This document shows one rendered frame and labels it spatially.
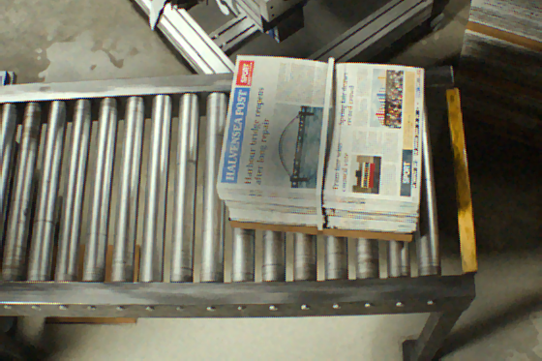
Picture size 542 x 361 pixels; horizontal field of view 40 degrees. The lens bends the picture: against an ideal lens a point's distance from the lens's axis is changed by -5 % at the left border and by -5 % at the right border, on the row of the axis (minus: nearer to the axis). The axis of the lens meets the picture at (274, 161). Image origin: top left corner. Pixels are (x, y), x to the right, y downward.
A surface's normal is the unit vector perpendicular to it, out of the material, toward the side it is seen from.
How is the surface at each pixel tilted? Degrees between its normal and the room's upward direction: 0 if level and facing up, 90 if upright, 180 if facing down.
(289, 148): 3
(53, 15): 0
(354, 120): 2
